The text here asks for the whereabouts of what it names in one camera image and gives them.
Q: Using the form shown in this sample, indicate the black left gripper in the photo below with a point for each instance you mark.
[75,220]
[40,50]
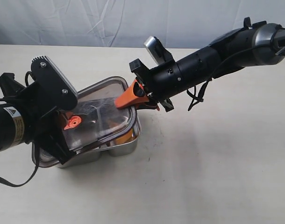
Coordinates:
[28,115]

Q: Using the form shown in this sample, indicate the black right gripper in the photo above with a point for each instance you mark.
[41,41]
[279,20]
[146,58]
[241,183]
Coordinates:
[151,87]

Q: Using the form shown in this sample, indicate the transparent lid with orange valve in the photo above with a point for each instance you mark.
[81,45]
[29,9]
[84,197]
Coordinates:
[96,120]

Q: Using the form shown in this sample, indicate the yellow toy cheese wedge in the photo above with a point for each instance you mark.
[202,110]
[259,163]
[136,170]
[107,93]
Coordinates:
[124,138]

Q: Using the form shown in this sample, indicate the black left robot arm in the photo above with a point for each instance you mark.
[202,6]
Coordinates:
[33,113]

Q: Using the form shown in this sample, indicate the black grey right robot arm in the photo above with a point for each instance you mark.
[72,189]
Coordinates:
[254,44]

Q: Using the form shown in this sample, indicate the stainless steel lunch box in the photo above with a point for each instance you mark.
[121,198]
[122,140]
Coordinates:
[93,154]

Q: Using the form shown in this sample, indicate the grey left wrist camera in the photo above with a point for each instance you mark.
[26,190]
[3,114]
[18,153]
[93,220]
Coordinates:
[54,83]

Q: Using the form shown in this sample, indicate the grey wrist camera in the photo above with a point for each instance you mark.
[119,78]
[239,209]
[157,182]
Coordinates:
[54,83]
[157,51]

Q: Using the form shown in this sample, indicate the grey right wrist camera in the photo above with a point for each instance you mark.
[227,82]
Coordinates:
[157,51]

